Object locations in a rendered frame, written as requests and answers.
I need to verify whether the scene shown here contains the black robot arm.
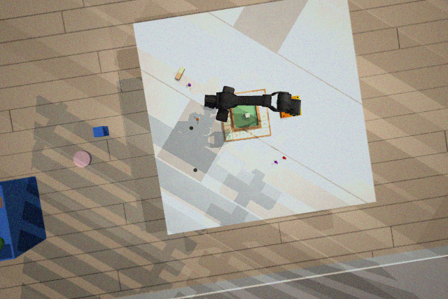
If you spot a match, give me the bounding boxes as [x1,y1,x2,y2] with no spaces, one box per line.
[204,91,301,116]

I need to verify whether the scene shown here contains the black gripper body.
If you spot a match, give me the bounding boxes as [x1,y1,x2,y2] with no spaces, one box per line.
[216,86,235,122]

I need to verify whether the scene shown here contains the orange board with square track and dice tray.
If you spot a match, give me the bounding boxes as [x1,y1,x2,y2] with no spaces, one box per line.
[223,90,270,141]

